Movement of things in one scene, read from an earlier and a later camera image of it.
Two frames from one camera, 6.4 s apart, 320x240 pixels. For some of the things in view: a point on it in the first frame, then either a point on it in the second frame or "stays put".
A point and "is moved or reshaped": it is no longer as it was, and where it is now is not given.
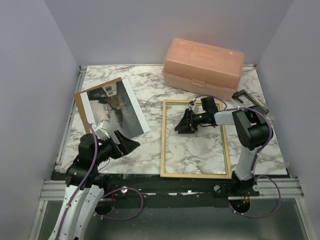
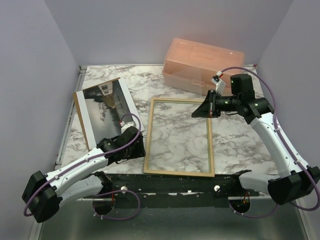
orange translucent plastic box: (210, 69) stays put
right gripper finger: (186, 121) -> (205, 110)
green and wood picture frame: (203, 154) -> (147, 158)
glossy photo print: (113, 104) is moved or reshaped
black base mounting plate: (175, 190) stays put
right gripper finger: (190, 130) -> (216, 114)
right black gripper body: (199, 119) -> (227, 103)
